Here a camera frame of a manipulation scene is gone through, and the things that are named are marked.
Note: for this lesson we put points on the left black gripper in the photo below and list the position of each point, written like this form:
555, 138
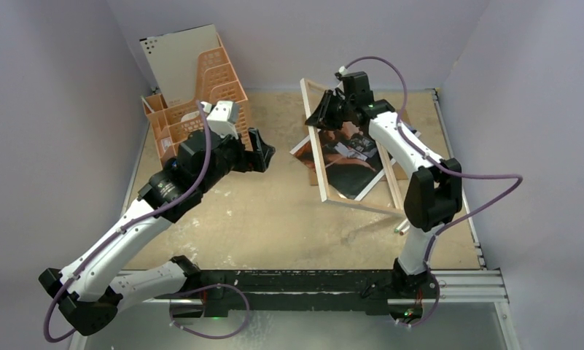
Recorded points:
257, 160

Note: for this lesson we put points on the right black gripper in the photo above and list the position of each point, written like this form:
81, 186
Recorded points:
333, 109

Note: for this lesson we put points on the printed photo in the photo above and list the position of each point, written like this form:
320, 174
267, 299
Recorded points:
351, 161

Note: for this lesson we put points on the white wooden picture frame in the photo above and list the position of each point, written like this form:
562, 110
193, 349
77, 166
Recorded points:
384, 198

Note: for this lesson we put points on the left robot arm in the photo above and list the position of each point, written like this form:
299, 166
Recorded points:
90, 292

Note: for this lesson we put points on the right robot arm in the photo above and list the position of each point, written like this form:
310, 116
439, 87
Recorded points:
434, 196

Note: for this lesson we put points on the brown cardboard backing board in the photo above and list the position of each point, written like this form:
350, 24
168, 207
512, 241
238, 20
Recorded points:
398, 171

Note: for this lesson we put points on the orange plastic file organizer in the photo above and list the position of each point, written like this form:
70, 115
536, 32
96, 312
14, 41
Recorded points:
216, 81

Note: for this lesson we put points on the green capped marker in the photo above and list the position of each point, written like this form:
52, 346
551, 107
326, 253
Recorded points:
404, 222

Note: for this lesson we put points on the beige perforated folder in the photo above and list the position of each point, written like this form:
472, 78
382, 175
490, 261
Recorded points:
173, 59

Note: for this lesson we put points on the red capped marker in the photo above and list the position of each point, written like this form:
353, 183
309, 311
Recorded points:
404, 229

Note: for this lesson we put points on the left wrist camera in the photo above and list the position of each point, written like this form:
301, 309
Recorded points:
222, 117

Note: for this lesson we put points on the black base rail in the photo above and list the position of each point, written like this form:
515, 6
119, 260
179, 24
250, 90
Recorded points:
380, 292

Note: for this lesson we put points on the aluminium table frame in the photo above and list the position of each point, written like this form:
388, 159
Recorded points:
91, 291

